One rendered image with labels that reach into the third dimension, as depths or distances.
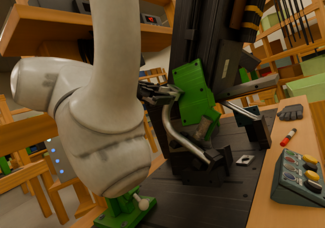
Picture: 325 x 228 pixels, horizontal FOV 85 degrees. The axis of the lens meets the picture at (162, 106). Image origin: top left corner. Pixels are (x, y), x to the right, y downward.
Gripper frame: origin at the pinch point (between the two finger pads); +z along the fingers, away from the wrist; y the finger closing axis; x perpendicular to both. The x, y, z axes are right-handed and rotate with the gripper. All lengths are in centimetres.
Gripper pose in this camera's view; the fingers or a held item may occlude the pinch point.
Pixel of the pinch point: (169, 93)
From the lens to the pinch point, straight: 60.9
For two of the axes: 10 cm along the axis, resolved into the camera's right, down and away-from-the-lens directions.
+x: -4.0, 8.5, 3.5
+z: 6.5, 0.0, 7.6
